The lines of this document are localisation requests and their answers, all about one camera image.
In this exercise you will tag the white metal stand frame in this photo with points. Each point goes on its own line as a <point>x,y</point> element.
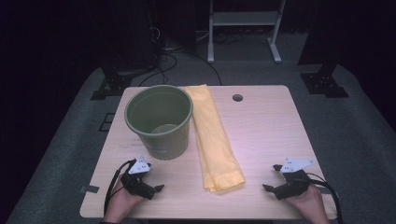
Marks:
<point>246,18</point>

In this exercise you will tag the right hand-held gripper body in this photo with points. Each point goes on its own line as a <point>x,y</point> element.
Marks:
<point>294,185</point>

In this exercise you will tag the person's left hand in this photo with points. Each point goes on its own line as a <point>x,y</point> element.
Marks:
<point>120,202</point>

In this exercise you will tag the person's right hand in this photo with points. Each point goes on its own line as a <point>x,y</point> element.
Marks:
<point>311,205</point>

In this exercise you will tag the yellow cloth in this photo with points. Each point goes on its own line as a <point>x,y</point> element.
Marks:
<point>214,146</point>

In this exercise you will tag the green plastic trash bin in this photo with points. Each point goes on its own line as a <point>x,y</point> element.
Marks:
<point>155,105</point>

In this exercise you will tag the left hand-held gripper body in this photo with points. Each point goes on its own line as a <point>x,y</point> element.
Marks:
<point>137,183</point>

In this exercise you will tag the black stand base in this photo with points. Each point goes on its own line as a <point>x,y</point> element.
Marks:
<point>323,84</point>
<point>113,85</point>

